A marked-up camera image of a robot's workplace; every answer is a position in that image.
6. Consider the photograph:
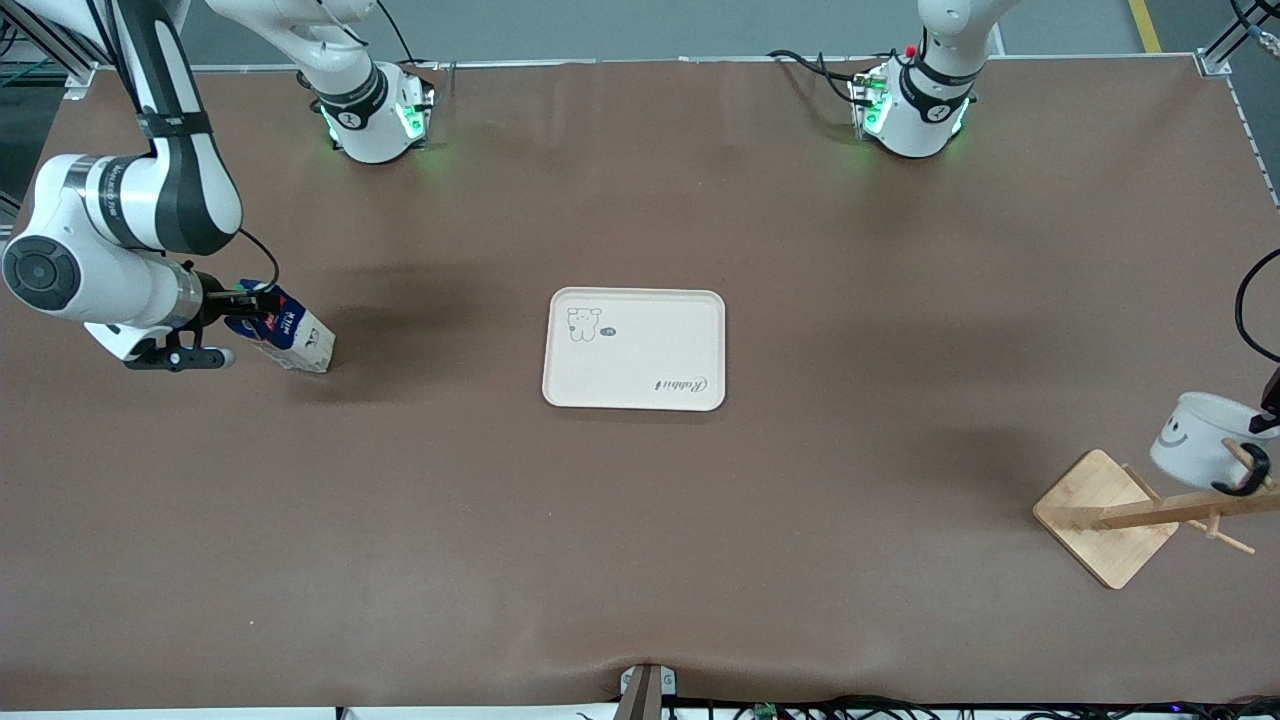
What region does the blue white milk carton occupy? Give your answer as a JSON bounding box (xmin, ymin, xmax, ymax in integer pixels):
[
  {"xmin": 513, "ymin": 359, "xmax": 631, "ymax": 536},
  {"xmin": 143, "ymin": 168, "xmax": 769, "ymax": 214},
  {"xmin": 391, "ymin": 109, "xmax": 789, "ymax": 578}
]
[{"xmin": 224, "ymin": 280, "xmax": 337, "ymax": 375}]

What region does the white mug black handle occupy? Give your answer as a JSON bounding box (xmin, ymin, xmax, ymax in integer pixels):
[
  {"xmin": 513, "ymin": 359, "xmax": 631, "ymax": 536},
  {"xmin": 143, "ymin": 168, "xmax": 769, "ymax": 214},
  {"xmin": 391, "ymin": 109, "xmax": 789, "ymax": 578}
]
[{"xmin": 1149, "ymin": 391, "xmax": 1273, "ymax": 497}]

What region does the wooden cup rack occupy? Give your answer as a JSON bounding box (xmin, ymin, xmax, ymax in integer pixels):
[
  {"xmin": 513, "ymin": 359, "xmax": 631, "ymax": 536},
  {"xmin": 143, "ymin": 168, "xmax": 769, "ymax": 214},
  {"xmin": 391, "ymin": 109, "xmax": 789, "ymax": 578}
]
[{"xmin": 1032, "ymin": 437, "xmax": 1280, "ymax": 590}]

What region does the cream rectangular tray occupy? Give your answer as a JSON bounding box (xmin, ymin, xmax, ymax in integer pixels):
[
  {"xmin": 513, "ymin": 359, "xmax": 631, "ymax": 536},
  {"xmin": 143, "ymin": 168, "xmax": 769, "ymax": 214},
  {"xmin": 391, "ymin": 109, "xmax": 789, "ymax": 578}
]
[{"xmin": 541, "ymin": 288, "xmax": 727, "ymax": 412}]

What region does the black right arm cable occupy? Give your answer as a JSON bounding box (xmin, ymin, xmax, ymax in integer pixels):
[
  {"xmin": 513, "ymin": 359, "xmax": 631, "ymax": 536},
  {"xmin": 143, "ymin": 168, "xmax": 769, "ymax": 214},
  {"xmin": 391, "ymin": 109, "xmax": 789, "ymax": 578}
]
[{"xmin": 237, "ymin": 227, "xmax": 282, "ymax": 293}]

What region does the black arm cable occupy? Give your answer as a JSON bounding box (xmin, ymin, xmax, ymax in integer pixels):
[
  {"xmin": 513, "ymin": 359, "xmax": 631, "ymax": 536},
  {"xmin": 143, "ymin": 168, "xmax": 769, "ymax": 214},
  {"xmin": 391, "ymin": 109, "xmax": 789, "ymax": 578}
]
[
  {"xmin": 237, "ymin": 227, "xmax": 282, "ymax": 293},
  {"xmin": 1235, "ymin": 249, "xmax": 1280, "ymax": 363}
]

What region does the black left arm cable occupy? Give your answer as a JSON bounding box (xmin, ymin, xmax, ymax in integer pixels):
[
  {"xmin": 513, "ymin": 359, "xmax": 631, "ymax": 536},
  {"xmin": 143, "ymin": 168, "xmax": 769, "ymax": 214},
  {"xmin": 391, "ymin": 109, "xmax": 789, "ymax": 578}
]
[{"xmin": 1235, "ymin": 249, "xmax": 1280, "ymax": 363}]

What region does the black right base cable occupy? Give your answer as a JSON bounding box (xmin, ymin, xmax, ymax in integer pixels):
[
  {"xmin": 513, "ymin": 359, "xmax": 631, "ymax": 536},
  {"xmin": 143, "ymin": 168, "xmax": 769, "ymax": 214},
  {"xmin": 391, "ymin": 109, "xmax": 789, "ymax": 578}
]
[{"xmin": 375, "ymin": 0, "xmax": 447, "ymax": 73}]

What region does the black base cable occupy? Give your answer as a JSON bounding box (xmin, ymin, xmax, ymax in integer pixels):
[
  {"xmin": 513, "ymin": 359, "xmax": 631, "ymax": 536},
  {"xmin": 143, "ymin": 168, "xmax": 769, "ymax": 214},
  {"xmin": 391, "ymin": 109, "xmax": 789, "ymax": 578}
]
[
  {"xmin": 375, "ymin": 0, "xmax": 447, "ymax": 73},
  {"xmin": 767, "ymin": 48, "xmax": 873, "ymax": 107}
]

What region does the aluminium frame profile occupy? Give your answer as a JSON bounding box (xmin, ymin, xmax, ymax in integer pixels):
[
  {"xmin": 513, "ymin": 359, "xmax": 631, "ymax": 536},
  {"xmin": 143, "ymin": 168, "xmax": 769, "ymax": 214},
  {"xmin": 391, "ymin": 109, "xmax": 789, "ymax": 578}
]
[
  {"xmin": 1196, "ymin": 0, "xmax": 1280, "ymax": 79},
  {"xmin": 0, "ymin": 0, "xmax": 101, "ymax": 101}
]

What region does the metal table edge bracket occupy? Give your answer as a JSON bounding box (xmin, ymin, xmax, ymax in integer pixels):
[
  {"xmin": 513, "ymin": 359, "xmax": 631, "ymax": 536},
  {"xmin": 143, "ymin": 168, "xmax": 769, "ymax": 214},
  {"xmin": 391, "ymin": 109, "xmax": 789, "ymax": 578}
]
[{"xmin": 617, "ymin": 663, "xmax": 678, "ymax": 720}]

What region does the black left base cable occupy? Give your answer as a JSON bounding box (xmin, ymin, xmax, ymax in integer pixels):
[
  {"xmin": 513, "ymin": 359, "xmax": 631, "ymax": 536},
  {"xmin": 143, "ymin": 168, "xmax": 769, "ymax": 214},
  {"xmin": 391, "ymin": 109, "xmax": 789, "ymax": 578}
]
[{"xmin": 767, "ymin": 48, "xmax": 873, "ymax": 107}]

